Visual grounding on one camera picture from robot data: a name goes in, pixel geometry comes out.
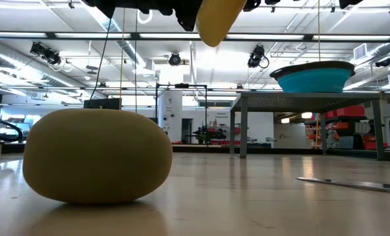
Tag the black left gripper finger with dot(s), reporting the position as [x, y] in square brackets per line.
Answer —
[188, 13]
[251, 4]

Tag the yellow orange mango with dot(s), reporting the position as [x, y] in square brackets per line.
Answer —
[217, 23]

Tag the blue collapsible bowl grey rim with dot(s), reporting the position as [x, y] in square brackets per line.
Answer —
[312, 82]

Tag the brown kiwi fruit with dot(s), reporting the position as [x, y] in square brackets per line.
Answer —
[96, 157]

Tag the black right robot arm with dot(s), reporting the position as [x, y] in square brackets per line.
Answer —
[348, 2]

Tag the white round column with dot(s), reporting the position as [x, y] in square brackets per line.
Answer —
[170, 111]

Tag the black monitor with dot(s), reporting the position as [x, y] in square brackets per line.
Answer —
[103, 103]

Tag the grey perforated metal riser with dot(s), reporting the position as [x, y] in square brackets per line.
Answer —
[312, 101]

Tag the green potted plants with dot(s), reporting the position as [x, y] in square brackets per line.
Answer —
[202, 134]

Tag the shelf with red bins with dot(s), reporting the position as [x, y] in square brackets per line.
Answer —
[348, 111]

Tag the black ceiling camera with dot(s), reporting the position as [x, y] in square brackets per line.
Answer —
[383, 62]
[52, 57]
[256, 57]
[175, 59]

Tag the black tubular stand frame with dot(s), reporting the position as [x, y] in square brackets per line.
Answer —
[181, 86]

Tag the black aluminium table frame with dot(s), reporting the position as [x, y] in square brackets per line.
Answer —
[280, 150]

